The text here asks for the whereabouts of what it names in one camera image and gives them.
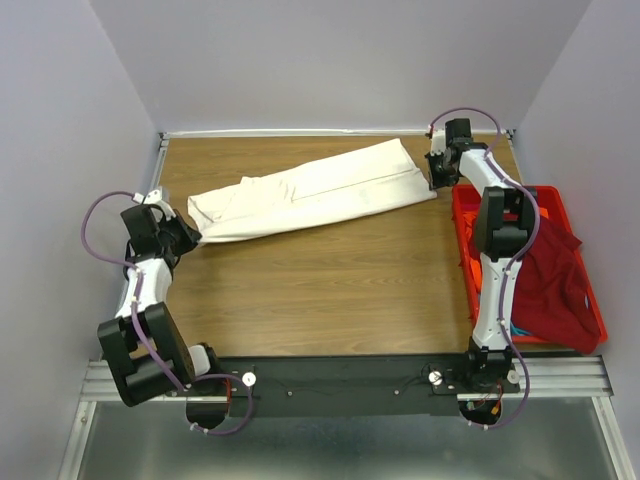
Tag white t shirt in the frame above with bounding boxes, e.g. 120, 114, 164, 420
187, 138, 437, 243

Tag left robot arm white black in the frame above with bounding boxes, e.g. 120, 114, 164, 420
97, 205, 222, 407

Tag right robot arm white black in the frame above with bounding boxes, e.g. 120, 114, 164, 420
426, 118, 540, 392

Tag orange t shirt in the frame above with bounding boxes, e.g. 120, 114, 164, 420
462, 211, 483, 295

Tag red plastic bin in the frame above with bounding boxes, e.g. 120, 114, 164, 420
451, 184, 609, 354

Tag dark red t shirt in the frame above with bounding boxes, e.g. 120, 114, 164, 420
512, 217, 600, 354

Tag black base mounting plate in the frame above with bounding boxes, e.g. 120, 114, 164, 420
186, 353, 521, 435

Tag teal t shirt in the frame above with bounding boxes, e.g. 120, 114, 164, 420
510, 325, 534, 339

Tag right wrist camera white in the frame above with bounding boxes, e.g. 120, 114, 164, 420
425, 128, 446, 157

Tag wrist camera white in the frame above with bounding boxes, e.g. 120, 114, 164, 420
425, 128, 446, 157
132, 186, 176, 219

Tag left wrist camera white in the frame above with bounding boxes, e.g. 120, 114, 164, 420
132, 186, 176, 219

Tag aluminium table frame rail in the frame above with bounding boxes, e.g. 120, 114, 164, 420
57, 132, 169, 480

